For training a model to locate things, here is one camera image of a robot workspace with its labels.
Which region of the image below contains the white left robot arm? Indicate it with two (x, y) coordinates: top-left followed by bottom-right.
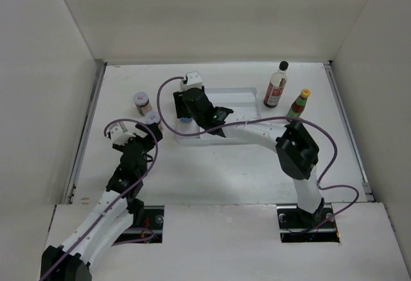
(40, 119), (162, 280)

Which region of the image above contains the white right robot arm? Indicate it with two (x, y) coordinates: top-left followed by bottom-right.
(173, 88), (324, 227)

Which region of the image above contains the white divided organizer tray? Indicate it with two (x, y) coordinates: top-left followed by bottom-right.
(176, 87), (261, 146)

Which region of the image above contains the dark jar white red lid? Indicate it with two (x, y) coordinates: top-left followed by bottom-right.
(133, 92), (152, 116)

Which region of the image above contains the tall soy sauce bottle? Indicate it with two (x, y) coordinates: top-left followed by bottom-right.
(263, 61), (288, 108)

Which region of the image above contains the green-label yellow-cap sauce bottle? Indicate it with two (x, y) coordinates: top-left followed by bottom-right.
(286, 89), (311, 118)

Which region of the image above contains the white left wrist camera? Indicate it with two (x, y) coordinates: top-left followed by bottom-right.
(105, 121), (134, 147)

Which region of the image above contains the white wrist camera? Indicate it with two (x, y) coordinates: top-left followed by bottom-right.
(180, 71), (203, 91)
(105, 121), (134, 147)

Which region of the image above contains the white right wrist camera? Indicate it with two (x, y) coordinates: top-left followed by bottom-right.
(180, 71), (203, 91)

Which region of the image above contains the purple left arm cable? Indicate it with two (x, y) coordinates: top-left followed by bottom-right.
(38, 119), (160, 281)

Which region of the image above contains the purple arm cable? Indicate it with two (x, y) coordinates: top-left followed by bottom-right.
(157, 75), (360, 234)
(38, 119), (160, 281)

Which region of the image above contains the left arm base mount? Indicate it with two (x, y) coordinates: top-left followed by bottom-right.
(114, 206), (164, 245)

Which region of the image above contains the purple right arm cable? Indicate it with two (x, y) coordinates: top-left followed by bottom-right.
(157, 75), (360, 234)

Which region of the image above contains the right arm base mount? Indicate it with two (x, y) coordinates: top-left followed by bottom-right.
(277, 205), (340, 243)

